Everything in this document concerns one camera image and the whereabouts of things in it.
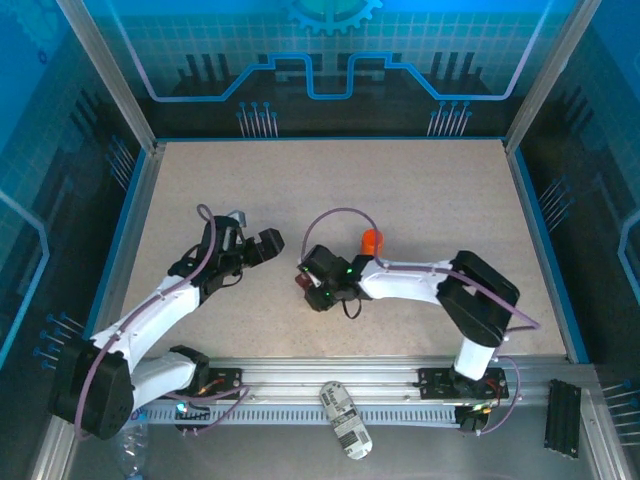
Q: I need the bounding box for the clear plastic water bottle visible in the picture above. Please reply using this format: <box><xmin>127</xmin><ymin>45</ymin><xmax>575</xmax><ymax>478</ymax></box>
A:
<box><xmin>117</xmin><ymin>407</ymin><xmax>151</xmax><ymax>480</ymax></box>

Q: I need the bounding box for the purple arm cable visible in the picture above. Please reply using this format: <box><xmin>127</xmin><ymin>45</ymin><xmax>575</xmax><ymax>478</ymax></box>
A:
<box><xmin>73</xmin><ymin>203</ymin><xmax>250</xmax><ymax>441</ymax></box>
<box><xmin>301</xmin><ymin>207</ymin><xmax>541</xmax><ymax>436</ymax></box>

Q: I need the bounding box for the black controller box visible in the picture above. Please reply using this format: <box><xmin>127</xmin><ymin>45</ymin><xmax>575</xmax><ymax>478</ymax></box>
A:
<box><xmin>173</xmin><ymin>402</ymin><xmax>212</xmax><ymax>434</ymax></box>
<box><xmin>455</xmin><ymin>403</ymin><xmax>494</xmax><ymax>435</ymax></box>

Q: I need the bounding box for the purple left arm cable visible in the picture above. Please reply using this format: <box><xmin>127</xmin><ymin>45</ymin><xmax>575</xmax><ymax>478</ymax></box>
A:
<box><xmin>73</xmin><ymin>203</ymin><xmax>250</xmax><ymax>441</ymax></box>

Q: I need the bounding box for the aluminium side rail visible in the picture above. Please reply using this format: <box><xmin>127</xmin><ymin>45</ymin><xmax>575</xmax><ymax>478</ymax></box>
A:
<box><xmin>87</xmin><ymin>142</ymin><xmax>169</xmax><ymax>346</ymax></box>
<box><xmin>502</xmin><ymin>139</ymin><xmax>591</xmax><ymax>364</ymax></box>

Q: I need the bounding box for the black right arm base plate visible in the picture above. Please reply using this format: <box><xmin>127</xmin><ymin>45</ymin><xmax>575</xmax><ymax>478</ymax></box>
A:
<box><xmin>417</xmin><ymin>367</ymin><xmax>509</xmax><ymax>401</ymax></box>

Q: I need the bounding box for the aluminium frame post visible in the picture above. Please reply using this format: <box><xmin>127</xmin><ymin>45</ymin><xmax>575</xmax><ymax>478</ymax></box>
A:
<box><xmin>53</xmin><ymin>0</ymin><xmax>169</xmax><ymax>156</ymax></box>
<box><xmin>502</xmin><ymin>0</ymin><xmax>604</xmax><ymax>156</ymax></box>

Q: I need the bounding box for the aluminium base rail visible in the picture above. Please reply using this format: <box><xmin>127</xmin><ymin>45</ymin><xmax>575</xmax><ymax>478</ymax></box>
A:
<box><xmin>207</xmin><ymin>355</ymin><xmax>596</xmax><ymax>401</ymax></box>

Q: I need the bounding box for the black ribbed block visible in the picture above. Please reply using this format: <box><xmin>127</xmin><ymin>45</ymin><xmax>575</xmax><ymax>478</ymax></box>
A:
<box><xmin>543</xmin><ymin>378</ymin><xmax>584</xmax><ymax>459</ymax></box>

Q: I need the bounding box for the orange pill bottle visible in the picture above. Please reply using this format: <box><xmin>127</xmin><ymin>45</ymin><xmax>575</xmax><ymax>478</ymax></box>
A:
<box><xmin>360</xmin><ymin>228</ymin><xmax>386</xmax><ymax>256</ymax></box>

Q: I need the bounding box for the slotted grey cable duct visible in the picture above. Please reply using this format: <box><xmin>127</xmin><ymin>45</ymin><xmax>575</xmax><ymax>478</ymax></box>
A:
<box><xmin>132</xmin><ymin>403</ymin><xmax>471</xmax><ymax>426</ymax></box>

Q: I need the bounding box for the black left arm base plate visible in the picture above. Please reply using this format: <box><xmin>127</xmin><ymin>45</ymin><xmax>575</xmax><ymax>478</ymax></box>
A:
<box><xmin>197</xmin><ymin>367</ymin><xmax>244</xmax><ymax>401</ymax></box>

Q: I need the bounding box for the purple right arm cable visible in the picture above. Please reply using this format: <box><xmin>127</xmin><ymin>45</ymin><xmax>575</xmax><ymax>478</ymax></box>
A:
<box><xmin>301</xmin><ymin>207</ymin><xmax>541</xmax><ymax>436</ymax></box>

